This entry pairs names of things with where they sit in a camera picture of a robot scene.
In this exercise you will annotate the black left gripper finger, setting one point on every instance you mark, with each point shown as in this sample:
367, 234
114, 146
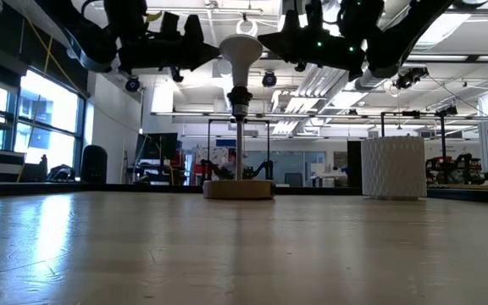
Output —
197, 55

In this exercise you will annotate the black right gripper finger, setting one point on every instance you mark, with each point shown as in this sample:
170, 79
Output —
290, 48

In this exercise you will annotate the white light bulb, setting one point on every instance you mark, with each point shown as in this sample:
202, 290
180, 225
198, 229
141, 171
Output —
241, 51

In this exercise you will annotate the lamp stand with wooden base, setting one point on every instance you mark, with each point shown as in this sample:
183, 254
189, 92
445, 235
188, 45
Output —
239, 190

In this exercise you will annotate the background black robot arm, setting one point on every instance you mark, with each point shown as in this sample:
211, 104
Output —
212, 169
265, 167

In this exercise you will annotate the black ceiling-mounted device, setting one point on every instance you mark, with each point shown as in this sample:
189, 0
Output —
409, 78

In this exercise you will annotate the black monitor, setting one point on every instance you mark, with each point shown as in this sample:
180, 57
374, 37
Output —
157, 146

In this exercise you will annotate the person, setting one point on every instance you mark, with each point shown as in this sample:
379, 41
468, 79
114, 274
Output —
229, 165

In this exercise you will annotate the black cabinet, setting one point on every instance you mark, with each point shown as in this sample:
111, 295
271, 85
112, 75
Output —
354, 165

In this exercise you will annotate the black chair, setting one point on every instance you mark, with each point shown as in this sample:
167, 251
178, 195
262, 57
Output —
94, 167

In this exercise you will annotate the long ceiling light strip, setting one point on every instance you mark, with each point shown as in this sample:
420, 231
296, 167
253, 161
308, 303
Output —
460, 58

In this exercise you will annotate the black pole stand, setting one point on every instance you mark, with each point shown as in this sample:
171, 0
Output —
443, 140

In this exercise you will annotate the dark bag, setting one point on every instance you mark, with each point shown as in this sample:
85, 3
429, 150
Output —
62, 173

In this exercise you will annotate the dark water bottle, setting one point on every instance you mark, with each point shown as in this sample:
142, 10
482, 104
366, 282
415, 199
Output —
43, 169

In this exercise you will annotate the red black background robot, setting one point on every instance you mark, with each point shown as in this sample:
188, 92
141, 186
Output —
460, 169

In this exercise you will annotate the black table edge rail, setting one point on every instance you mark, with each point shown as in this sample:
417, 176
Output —
36, 189

